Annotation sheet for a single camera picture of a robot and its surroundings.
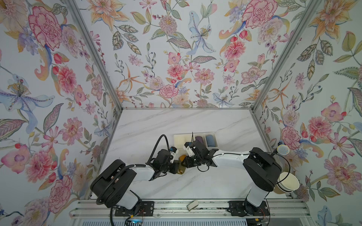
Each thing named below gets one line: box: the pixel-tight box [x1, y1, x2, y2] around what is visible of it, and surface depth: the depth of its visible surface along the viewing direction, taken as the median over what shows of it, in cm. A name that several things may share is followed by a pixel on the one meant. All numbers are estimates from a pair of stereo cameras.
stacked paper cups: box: [273, 171, 300, 195], surface depth 72 cm
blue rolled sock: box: [205, 134, 215, 148], surface depth 95 cm
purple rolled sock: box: [195, 135, 204, 145], surface depth 99 cm
